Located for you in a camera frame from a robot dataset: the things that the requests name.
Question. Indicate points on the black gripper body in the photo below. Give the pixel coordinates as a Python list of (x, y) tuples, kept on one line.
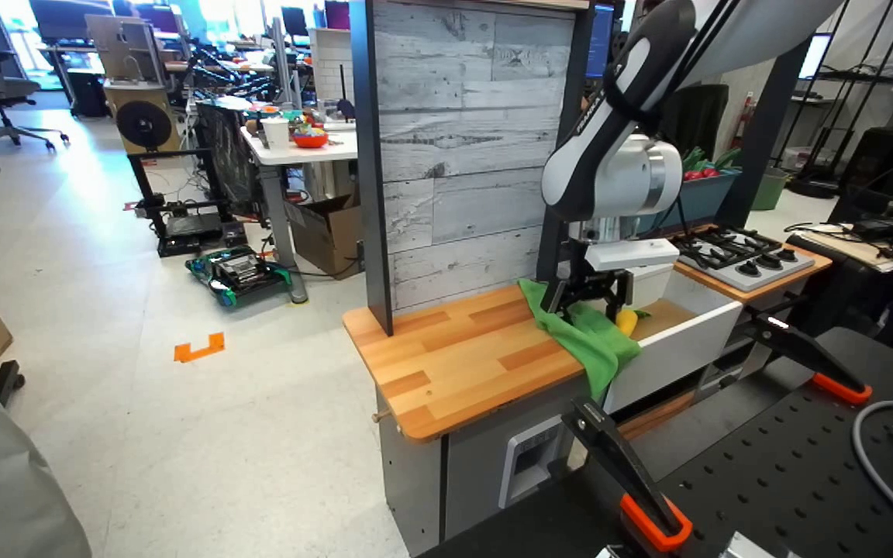
[(592, 270)]

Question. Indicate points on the green cloth towel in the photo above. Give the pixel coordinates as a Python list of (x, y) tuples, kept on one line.
[(589, 344)]

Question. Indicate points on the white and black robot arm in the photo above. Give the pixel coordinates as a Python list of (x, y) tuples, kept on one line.
[(611, 134)]

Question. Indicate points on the yellow toy corn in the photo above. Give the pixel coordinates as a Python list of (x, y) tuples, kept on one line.
[(627, 323)]

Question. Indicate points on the white toy sink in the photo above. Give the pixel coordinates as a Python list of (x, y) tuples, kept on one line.
[(674, 350)]

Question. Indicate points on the wooden kitchen countertop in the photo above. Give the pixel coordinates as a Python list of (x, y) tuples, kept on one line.
[(449, 361)]

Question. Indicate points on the blue plastic bin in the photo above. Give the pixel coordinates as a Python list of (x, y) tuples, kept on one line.
[(705, 195)]

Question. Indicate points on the grey wood backsplash panel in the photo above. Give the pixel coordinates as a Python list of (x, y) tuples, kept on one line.
[(467, 157)]

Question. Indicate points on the grey kitchen cabinet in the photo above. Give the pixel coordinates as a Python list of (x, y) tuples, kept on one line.
[(467, 467)]

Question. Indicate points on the black stovetop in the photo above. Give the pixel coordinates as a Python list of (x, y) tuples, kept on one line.
[(817, 265)]

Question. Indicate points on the open brown cardboard box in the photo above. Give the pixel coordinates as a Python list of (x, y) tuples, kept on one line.
[(326, 238)]

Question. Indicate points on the red bowl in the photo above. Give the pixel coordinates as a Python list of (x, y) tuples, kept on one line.
[(310, 138)]

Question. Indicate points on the white table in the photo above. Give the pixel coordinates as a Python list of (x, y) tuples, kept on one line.
[(295, 152)]

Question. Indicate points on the green wheeled floor robot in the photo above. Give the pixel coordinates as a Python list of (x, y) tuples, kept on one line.
[(240, 274)]

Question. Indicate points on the white cup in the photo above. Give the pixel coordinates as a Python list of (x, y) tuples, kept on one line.
[(274, 134)]

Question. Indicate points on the black metal stand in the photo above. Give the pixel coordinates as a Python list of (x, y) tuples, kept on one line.
[(188, 243)]

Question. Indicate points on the wooden box with black disc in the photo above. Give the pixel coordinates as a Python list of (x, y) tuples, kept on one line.
[(144, 125)]

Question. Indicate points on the beige framed box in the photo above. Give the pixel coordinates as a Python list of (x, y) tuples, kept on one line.
[(124, 50)]

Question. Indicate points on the grey fabric covered object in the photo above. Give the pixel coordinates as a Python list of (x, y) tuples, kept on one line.
[(1, 476)]

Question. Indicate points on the black office chair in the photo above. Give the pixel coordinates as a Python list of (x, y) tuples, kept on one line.
[(1, 88)]

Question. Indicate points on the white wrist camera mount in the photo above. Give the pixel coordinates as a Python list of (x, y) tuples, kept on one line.
[(650, 270)]

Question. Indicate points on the black metal frame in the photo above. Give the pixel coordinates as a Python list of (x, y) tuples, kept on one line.
[(370, 157)]

